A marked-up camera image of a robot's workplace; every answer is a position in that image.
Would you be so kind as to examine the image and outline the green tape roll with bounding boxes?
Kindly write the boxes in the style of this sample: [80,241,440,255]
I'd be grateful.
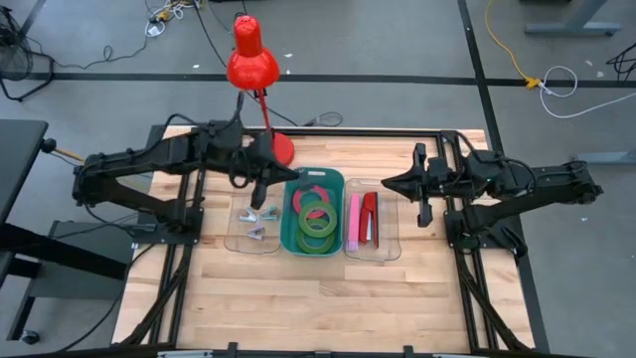
[295,226,336,255]
[298,200,339,239]

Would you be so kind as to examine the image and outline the black side desk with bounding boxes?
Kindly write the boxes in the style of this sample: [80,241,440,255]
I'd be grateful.
[0,117,145,347]

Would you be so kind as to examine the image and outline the yellow extension cable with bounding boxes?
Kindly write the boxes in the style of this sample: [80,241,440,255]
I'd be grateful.
[484,0,543,90]

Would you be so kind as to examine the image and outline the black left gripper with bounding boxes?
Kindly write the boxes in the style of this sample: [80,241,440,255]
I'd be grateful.
[242,131,300,210]

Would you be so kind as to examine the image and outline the red tape roll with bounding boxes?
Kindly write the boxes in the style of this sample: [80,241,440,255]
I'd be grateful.
[291,184,331,220]

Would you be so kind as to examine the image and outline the white cable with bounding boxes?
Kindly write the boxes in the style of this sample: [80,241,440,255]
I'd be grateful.
[539,64,636,120]

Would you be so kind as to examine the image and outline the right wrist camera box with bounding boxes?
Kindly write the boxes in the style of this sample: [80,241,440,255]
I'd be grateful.
[427,158,451,181]

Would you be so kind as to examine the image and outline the wooden desk grey legs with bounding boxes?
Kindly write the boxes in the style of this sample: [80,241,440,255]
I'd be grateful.
[524,0,636,165]

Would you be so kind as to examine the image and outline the black knob wooden stick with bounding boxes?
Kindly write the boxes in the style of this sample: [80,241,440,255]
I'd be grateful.
[39,137,85,164]

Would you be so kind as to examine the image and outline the red stapler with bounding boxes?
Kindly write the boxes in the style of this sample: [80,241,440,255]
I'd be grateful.
[358,191,381,249]

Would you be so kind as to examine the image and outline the teal plastic bin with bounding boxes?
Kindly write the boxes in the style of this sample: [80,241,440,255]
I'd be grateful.
[279,166,347,258]

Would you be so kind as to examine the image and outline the clear plastic bin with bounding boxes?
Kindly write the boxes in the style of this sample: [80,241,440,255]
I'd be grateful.
[343,177,402,263]
[223,191,284,256]

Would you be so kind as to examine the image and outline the black cable bundle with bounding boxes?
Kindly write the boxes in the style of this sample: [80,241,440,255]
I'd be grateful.
[605,42,636,81]

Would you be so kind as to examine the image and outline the white power adapter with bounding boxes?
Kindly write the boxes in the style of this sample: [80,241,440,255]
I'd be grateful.
[145,19,168,39]

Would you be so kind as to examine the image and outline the red desk lamp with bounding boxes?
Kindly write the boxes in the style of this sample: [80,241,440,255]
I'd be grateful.
[226,13,297,168]

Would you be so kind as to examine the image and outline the black wire fan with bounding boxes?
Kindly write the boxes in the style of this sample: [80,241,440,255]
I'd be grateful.
[0,4,56,103]

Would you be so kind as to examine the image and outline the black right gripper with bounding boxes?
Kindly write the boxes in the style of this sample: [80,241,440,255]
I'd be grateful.
[381,142,466,229]

